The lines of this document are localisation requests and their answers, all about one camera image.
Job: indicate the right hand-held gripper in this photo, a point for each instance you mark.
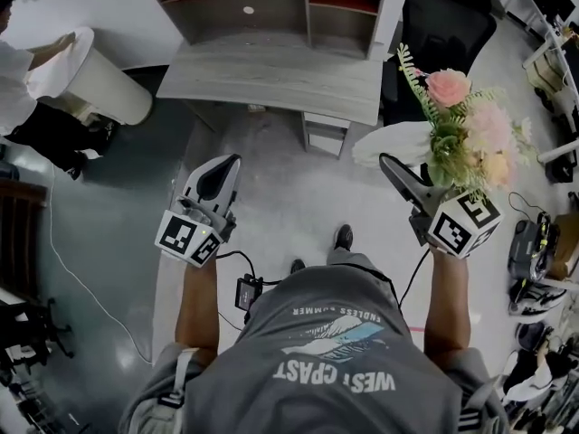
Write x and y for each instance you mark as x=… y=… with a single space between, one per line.
x=457 y=233

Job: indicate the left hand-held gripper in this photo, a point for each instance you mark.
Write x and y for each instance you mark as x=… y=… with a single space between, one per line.
x=181 y=238

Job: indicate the pink flowers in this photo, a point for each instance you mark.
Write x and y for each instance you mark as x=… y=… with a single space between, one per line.
x=445 y=86

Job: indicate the person's right forearm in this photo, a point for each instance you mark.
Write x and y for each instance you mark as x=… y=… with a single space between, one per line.
x=445 y=310

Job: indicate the person's left forearm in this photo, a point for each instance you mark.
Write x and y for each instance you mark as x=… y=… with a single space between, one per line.
x=199 y=310

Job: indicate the grey wooden desk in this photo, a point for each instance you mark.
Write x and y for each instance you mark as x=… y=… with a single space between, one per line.
x=271 y=70

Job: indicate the white office desk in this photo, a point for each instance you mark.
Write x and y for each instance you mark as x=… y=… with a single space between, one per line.
x=558 y=151

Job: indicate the person's black right shoe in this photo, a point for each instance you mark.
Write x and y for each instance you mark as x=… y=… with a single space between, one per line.
x=344 y=237

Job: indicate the person's black shoe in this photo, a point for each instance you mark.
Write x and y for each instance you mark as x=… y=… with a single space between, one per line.
x=344 y=237
x=297 y=266

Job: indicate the person's grey trousers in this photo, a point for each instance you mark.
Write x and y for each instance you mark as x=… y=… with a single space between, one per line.
x=344 y=258

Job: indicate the person's black left shoe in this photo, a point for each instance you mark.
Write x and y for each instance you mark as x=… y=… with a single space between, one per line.
x=297 y=266

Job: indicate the black waist device box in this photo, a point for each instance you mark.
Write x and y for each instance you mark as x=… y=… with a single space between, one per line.
x=249 y=293

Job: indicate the black bag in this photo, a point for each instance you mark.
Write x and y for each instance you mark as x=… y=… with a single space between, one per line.
x=524 y=247

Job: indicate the red floor tape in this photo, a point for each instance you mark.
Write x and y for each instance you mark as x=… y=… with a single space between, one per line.
x=416 y=329

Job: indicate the black office chair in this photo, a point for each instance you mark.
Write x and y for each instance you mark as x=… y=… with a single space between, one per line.
x=452 y=30

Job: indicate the brown cardboard box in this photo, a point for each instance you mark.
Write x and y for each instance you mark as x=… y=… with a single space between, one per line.
x=567 y=242

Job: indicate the white and black sneaker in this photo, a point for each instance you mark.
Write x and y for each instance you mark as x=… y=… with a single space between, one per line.
x=536 y=301

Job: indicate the dark wooden cabinet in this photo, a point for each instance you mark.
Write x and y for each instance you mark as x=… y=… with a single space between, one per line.
x=20 y=238

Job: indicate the person's grey printed t-shirt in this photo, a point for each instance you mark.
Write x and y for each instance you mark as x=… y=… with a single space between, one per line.
x=316 y=400

